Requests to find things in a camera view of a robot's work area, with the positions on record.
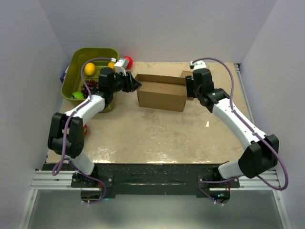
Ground brown cardboard box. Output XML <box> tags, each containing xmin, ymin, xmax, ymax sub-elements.
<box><xmin>135</xmin><ymin>74</ymin><xmax>187</xmax><ymax>112</ymax></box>

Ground yellow lemon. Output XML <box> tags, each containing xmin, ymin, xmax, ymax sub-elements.
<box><xmin>84</xmin><ymin>62</ymin><xmax>96</xmax><ymax>76</ymax></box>

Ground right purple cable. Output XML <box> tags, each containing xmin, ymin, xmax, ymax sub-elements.
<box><xmin>194</xmin><ymin>57</ymin><xmax>289</xmax><ymax>191</ymax></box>

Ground dark purple grapes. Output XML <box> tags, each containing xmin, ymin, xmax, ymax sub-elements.
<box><xmin>81</xmin><ymin>80</ymin><xmax>98</xmax><ymax>96</ymax></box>

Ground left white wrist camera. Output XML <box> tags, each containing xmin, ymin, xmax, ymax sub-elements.
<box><xmin>114</xmin><ymin>58</ymin><xmax>129</xmax><ymax>75</ymax></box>

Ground green plastic basket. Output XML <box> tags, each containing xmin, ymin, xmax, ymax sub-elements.
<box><xmin>61</xmin><ymin>47</ymin><xmax>119</xmax><ymax>107</ymax></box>

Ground red apple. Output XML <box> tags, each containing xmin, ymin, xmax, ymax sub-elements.
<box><xmin>123</xmin><ymin>56</ymin><xmax>133</xmax><ymax>69</ymax></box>

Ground purple cable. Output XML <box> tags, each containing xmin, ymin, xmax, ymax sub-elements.
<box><xmin>194</xmin><ymin>57</ymin><xmax>289</xmax><ymax>191</ymax></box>
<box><xmin>51</xmin><ymin>57</ymin><xmax>117</xmax><ymax>177</ymax></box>

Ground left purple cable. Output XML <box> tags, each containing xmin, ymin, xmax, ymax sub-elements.
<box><xmin>51</xmin><ymin>57</ymin><xmax>117</xmax><ymax>177</ymax></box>

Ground aluminium frame rail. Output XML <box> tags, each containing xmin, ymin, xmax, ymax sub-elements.
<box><xmin>18</xmin><ymin>62</ymin><xmax>294</xmax><ymax>229</ymax></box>

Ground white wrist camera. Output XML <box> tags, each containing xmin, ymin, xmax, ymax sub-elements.
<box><xmin>114</xmin><ymin>58</ymin><xmax>129</xmax><ymax>75</ymax></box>
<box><xmin>189</xmin><ymin>60</ymin><xmax>206</xmax><ymax>71</ymax></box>

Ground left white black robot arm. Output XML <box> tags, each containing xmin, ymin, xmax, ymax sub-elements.
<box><xmin>48</xmin><ymin>67</ymin><xmax>142</xmax><ymax>187</ymax></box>

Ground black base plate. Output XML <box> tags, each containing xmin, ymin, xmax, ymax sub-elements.
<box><xmin>41</xmin><ymin>163</ymin><xmax>240</xmax><ymax>199</ymax></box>

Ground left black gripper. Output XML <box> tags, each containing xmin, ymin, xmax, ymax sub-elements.
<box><xmin>110</xmin><ymin>71</ymin><xmax>141</xmax><ymax>94</ymax></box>

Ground small closed cardboard box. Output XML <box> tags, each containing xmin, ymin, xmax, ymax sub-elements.
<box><xmin>181</xmin><ymin>71</ymin><xmax>193</xmax><ymax>79</ymax></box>

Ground small orange fruit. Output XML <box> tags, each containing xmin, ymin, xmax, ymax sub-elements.
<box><xmin>108</xmin><ymin>62</ymin><xmax>115</xmax><ymax>70</ymax></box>

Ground blue white booklet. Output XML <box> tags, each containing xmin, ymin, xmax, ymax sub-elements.
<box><xmin>60</xmin><ymin>63</ymin><xmax>70</xmax><ymax>83</ymax></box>

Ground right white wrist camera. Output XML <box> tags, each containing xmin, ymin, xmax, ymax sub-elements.
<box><xmin>189</xmin><ymin>60</ymin><xmax>206</xmax><ymax>71</ymax></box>

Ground pink dragon fruit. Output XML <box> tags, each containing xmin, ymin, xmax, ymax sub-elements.
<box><xmin>83</xmin><ymin>125</ymin><xmax>88</xmax><ymax>136</ymax></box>

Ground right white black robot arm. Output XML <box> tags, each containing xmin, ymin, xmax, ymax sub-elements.
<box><xmin>185</xmin><ymin>68</ymin><xmax>279</xmax><ymax>187</ymax></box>

